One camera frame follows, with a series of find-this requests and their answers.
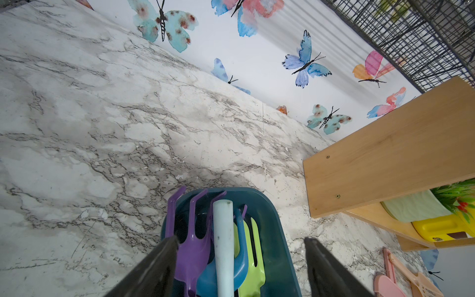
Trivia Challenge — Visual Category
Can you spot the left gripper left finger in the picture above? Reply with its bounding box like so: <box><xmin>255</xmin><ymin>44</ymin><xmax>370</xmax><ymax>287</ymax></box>
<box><xmin>106</xmin><ymin>236</ymin><xmax>179</xmax><ymax>297</ymax></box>

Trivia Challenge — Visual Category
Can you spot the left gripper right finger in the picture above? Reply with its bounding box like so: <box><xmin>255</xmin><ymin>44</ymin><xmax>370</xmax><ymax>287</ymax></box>
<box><xmin>304</xmin><ymin>238</ymin><xmax>374</xmax><ymax>297</ymax></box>

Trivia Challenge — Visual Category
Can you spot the purple fork pink handle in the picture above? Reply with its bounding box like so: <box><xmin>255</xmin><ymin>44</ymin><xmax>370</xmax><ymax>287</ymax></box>
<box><xmin>174</xmin><ymin>189</ymin><xmax>227</xmax><ymax>297</ymax></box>

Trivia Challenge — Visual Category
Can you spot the blue rake yellow handle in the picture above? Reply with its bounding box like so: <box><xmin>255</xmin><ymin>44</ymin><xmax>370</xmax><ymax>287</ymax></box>
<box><xmin>197</xmin><ymin>201</ymin><xmax>250</xmax><ymax>297</ymax></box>

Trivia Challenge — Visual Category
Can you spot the green rake brown handle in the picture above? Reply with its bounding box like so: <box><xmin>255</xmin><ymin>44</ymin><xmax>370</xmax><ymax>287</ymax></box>
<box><xmin>236</xmin><ymin>217</ymin><xmax>266</xmax><ymax>297</ymax></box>

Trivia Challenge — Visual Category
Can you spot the teal plastic storage box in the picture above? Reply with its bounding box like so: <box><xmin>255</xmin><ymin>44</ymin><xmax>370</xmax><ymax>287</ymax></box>
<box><xmin>162</xmin><ymin>186</ymin><xmax>301</xmax><ymax>297</ymax></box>

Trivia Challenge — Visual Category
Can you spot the pink hand brush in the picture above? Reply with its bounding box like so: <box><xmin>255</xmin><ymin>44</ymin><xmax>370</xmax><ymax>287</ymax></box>
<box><xmin>374</xmin><ymin>275</ymin><xmax>406</xmax><ymax>297</ymax></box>

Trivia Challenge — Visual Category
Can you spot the pink dustpan scoop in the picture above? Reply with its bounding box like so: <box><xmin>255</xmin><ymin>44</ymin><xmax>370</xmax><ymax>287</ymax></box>
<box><xmin>383</xmin><ymin>248</ymin><xmax>444</xmax><ymax>297</ymax></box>

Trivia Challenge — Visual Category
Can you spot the yellow plastic jar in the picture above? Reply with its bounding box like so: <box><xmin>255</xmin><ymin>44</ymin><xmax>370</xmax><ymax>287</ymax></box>
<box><xmin>411</xmin><ymin>205</ymin><xmax>475</xmax><ymax>243</ymax></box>

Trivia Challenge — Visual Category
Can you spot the potted red flower plant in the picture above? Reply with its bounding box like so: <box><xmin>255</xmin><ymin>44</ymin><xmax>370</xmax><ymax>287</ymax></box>
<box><xmin>381</xmin><ymin>178</ymin><xmax>475</xmax><ymax>223</ymax></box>

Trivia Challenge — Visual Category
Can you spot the wooden shelf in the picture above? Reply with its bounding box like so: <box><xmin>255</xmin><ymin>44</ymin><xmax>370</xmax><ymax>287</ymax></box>
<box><xmin>303</xmin><ymin>77</ymin><xmax>475</xmax><ymax>251</ymax></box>

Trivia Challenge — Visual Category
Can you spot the black wire wall basket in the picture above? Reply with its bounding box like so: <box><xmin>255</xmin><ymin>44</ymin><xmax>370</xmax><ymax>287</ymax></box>
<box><xmin>324</xmin><ymin>0</ymin><xmax>475</xmax><ymax>93</ymax></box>

